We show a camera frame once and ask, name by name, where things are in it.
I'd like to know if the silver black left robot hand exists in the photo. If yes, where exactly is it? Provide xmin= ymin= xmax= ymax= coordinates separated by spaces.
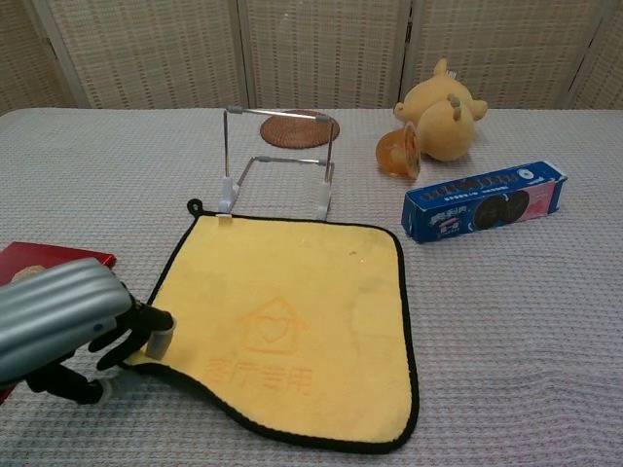
xmin=0 ymin=257 xmax=177 ymax=406

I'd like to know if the yellow cloth with black trim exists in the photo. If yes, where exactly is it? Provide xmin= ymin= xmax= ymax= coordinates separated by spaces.
xmin=127 ymin=198 xmax=421 ymax=451

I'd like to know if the red certificate book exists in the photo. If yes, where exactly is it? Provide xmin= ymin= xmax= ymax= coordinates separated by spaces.
xmin=0 ymin=241 xmax=117 ymax=403

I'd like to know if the woven folding screen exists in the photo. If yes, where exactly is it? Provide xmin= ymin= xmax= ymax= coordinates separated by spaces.
xmin=0 ymin=0 xmax=623 ymax=112

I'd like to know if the brown woven round coaster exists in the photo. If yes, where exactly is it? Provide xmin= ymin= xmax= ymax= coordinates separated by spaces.
xmin=259 ymin=110 xmax=341 ymax=150

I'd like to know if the orange translucent plastic cup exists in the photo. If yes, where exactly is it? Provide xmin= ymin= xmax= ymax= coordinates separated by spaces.
xmin=374 ymin=123 xmax=422 ymax=180

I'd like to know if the yellow plush toy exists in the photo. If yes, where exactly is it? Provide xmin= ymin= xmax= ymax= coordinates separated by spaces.
xmin=393 ymin=57 xmax=490 ymax=162

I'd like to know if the white waffle tablecloth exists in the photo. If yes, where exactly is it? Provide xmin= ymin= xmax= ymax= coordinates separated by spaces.
xmin=0 ymin=107 xmax=623 ymax=467

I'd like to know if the blue cookie box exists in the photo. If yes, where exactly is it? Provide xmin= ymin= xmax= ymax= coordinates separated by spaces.
xmin=400 ymin=161 xmax=569 ymax=244

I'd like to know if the metal wire stand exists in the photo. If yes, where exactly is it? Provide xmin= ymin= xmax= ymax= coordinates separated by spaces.
xmin=217 ymin=103 xmax=340 ymax=226

